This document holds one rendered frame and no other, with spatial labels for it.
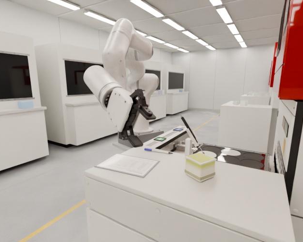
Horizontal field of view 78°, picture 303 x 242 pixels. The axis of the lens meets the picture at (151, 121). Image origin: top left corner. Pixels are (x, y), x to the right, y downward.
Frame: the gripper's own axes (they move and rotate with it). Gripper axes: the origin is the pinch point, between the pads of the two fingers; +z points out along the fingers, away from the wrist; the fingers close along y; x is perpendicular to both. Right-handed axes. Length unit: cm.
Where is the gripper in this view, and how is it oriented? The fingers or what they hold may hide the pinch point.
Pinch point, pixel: (143, 130)
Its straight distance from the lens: 49.3
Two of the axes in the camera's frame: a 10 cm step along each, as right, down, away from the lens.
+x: 7.3, -0.6, 6.8
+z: 5.8, 5.9, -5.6
